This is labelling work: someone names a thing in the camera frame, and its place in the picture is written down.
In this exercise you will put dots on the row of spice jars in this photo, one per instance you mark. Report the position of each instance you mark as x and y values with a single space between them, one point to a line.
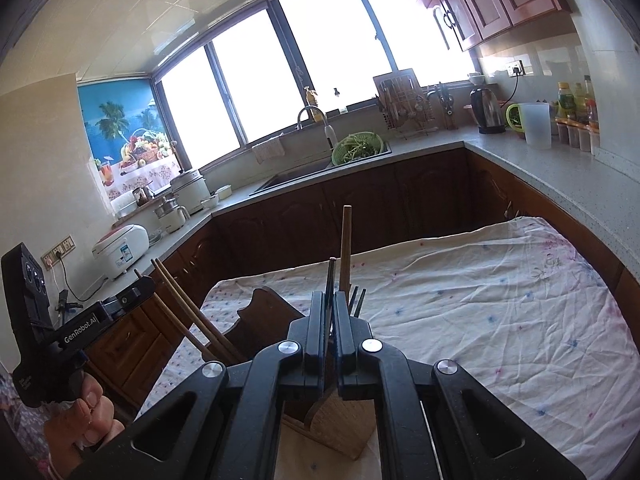
575 135

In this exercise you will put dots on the white dish cloth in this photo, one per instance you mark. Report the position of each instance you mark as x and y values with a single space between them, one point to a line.
268 150

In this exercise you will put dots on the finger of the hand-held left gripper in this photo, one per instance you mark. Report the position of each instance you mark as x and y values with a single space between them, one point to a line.
132 295

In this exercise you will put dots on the group of condiment bottles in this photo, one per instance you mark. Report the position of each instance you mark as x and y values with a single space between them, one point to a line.
567 100

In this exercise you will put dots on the green plastic container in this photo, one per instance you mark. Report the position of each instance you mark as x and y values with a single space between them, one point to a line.
514 120

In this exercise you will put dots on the white steamer pot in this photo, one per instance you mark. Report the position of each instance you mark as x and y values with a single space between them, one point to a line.
190 192

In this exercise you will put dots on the white plastic pitcher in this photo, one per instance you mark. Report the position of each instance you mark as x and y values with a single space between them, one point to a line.
536 125

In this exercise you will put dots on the knife block with scissors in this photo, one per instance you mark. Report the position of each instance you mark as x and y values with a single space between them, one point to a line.
446 107

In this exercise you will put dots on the kitchen window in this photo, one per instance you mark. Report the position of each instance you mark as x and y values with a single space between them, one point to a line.
300 60

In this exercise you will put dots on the wooden cutting board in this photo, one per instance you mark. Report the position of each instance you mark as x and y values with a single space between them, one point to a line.
395 82

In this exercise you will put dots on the wooden utensil holder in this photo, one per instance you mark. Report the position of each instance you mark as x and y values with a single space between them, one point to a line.
260 310

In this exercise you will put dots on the white bowl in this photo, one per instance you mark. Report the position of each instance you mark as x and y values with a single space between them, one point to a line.
476 79

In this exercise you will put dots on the tropical fruit window blind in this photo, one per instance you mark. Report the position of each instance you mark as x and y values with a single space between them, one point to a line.
125 130

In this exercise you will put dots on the green colander with vegetables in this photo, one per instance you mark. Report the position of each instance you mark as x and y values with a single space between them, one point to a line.
357 149

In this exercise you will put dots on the metal kitchen faucet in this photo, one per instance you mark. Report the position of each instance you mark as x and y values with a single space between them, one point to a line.
327 130

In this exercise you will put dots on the kitchen sink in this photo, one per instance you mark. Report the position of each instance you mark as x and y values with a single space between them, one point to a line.
300 172

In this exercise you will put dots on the small white bowls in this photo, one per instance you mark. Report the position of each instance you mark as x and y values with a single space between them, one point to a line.
217 197

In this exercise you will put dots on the small black tripod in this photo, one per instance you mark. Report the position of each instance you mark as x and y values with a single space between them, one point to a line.
64 302

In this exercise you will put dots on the yellow soap bottle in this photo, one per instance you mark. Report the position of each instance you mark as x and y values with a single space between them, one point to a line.
314 105

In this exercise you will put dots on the white rice cooker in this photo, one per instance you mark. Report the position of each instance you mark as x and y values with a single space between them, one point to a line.
122 252

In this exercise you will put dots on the metal dish rack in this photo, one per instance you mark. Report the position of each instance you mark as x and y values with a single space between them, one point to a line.
410 115

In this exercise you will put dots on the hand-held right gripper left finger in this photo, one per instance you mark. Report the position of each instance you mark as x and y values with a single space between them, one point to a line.
315 330

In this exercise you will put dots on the wall socket strip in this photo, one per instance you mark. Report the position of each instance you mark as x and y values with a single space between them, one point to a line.
57 251

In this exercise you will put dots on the white floral tablecloth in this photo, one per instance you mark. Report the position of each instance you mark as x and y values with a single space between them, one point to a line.
475 320

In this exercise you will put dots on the wall socket with plug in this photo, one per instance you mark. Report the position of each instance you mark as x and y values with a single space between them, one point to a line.
516 68

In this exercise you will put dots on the wooden chopstick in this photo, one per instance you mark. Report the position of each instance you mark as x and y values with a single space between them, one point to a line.
200 317
185 335
346 250
185 310

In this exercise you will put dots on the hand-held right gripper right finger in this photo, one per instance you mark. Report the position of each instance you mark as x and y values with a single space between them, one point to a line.
345 330

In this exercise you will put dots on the black electric kettle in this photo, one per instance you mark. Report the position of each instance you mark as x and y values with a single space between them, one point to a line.
487 110

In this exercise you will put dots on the person's left hand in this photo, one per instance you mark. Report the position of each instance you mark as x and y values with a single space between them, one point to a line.
85 420

